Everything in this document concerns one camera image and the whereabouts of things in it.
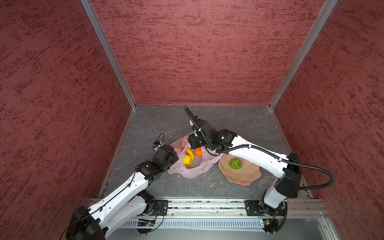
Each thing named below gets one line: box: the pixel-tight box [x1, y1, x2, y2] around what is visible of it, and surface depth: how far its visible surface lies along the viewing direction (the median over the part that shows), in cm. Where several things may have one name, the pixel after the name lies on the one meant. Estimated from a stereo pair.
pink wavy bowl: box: [218, 153, 262, 186], surface depth 86 cm
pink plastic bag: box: [167, 133, 222, 179], surface depth 81 cm
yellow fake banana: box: [186, 148, 195, 166], surface depth 93 cm
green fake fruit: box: [229, 158, 242, 170], surface depth 85 cm
